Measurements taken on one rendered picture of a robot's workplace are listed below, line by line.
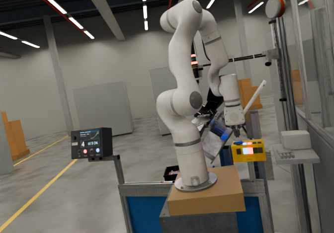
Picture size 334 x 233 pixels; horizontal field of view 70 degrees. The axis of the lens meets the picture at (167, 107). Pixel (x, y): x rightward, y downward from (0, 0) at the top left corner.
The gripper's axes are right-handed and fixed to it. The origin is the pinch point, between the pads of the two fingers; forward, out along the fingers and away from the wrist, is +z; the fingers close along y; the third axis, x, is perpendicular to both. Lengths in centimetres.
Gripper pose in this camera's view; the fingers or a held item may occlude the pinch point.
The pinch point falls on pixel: (237, 133)
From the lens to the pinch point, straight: 133.7
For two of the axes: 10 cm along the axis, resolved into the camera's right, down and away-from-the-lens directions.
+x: 3.4, -1.4, 9.3
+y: 9.2, -1.3, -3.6
